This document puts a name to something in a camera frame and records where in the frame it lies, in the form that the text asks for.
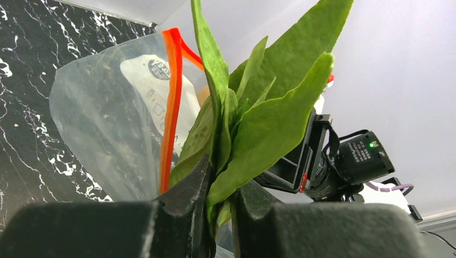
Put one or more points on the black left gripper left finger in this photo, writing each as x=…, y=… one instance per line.
x=171, y=225

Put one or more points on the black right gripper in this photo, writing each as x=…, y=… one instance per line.
x=326, y=167

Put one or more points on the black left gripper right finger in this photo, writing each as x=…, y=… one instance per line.
x=266, y=227

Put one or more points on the green leafy vegetable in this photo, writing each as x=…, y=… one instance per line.
x=259, y=112

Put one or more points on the clear zip top bag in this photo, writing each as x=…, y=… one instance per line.
x=121, y=110

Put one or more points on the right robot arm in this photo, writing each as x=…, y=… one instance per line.
x=390, y=191

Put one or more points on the aluminium rail frame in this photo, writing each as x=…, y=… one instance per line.
x=438, y=222

